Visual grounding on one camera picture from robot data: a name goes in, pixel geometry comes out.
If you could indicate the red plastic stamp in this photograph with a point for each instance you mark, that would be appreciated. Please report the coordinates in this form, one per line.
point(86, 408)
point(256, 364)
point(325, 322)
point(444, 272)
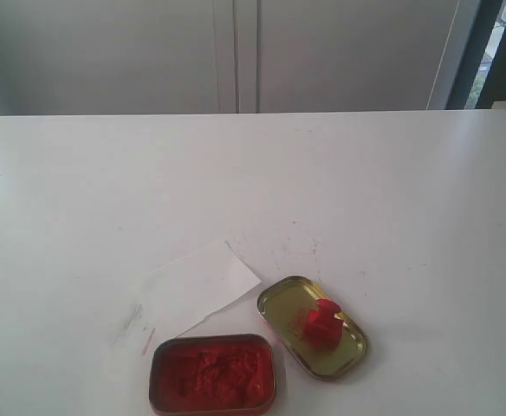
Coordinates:
point(322, 328)

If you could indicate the red ink pad tin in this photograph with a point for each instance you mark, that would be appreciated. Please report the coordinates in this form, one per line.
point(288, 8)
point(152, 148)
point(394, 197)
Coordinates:
point(213, 375)

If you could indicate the gold metal tin lid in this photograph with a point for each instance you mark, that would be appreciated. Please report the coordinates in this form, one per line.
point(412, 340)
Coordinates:
point(285, 305)

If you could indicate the white paper sheet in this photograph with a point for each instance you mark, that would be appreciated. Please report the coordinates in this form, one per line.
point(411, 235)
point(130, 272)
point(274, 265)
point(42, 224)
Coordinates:
point(183, 293)

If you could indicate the white cabinet doors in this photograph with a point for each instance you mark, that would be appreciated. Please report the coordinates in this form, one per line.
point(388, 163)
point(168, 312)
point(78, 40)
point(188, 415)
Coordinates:
point(206, 57)

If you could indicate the dark window frame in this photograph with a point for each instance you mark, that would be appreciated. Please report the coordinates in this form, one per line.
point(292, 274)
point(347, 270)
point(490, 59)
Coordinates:
point(494, 85)

